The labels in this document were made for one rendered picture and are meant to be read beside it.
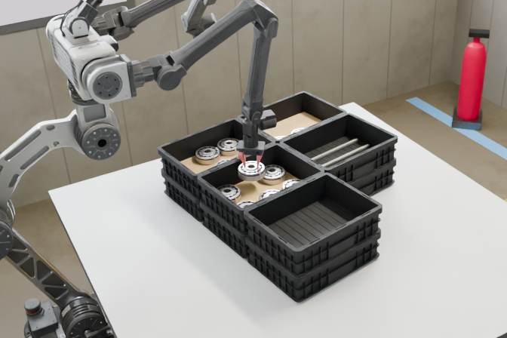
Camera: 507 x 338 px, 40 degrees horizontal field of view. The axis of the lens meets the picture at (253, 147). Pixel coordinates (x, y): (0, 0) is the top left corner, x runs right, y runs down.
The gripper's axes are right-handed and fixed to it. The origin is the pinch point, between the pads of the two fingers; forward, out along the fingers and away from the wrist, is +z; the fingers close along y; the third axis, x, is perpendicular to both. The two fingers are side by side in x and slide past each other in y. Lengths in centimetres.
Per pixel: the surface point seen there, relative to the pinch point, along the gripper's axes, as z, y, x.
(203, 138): 4.0, 25.0, -26.4
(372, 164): 5.9, -46.5, -16.4
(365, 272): 22, -45, 31
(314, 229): 10.0, -26.6, 25.0
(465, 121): 82, -113, -210
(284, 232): 10.3, -15.8, 27.7
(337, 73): 58, -25, -227
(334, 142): 9.0, -30.4, -37.8
